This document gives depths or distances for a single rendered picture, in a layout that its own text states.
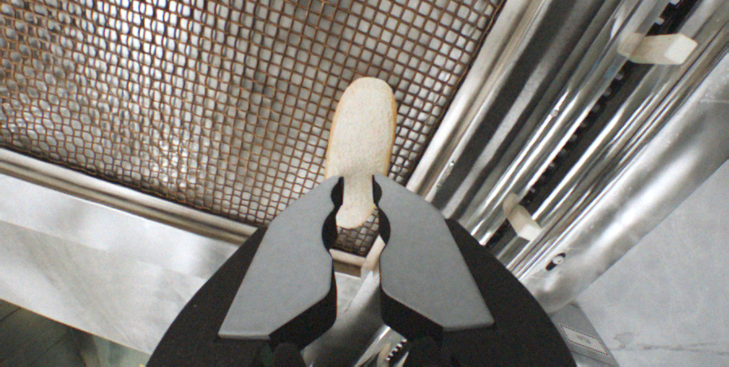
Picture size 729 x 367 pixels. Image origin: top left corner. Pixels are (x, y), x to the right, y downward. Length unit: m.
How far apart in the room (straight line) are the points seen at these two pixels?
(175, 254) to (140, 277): 0.30
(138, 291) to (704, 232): 0.75
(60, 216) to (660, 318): 0.60
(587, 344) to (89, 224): 0.45
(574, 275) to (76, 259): 0.70
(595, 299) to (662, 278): 0.07
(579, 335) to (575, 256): 0.11
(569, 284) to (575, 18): 0.22
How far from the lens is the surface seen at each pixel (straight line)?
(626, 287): 0.40
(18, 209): 0.31
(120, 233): 0.26
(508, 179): 0.20
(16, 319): 3.29
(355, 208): 0.15
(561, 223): 0.25
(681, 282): 0.43
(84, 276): 0.67
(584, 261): 0.28
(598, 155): 0.24
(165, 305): 0.57
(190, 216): 0.20
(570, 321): 0.36
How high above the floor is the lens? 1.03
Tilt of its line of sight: 66 degrees down
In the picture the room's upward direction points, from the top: 160 degrees counter-clockwise
